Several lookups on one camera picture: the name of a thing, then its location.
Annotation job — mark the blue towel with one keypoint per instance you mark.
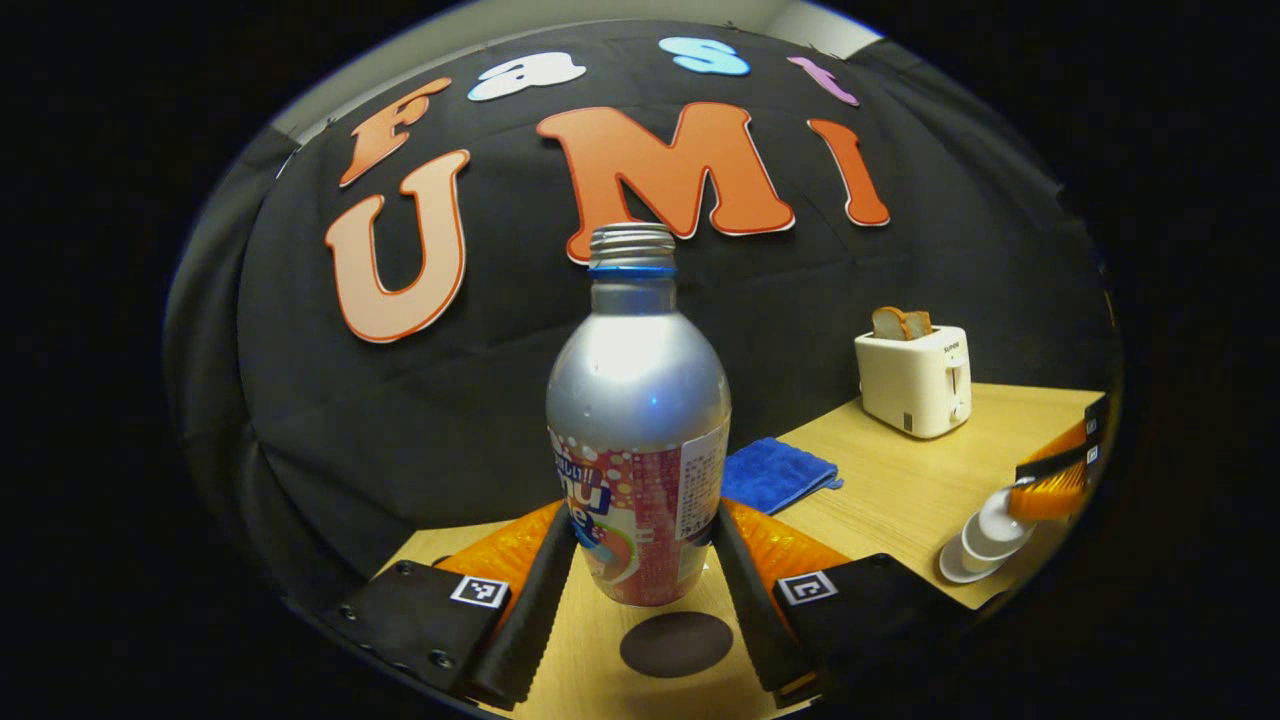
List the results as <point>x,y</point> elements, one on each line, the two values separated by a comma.
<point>775,472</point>

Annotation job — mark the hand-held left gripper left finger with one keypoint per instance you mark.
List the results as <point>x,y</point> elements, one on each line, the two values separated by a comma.
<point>535,620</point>

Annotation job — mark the toast slice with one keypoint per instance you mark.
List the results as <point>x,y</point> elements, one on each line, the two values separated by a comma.
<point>920,323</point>
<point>888,324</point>

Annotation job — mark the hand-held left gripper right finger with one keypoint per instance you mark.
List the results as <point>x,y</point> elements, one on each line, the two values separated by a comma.
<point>750,610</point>

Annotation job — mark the white teacup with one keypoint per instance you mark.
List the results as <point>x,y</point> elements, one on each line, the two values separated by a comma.
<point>990,552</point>

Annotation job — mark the dark brown round coaster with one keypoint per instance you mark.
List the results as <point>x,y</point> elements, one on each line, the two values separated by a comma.
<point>676,645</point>

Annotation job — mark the black backdrop cloth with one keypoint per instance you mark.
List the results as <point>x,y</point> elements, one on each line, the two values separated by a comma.
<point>400,420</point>

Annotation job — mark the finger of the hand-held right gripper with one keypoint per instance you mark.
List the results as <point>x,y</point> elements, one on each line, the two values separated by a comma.
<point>1050,495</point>
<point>1070,440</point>

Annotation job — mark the silver water bottle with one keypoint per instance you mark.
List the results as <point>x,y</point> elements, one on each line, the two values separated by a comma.
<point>640,400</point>

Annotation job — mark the white saucer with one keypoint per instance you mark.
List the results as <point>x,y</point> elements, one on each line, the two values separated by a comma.
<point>955,568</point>

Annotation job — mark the white toaster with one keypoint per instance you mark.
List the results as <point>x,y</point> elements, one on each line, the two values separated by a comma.
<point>910,385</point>

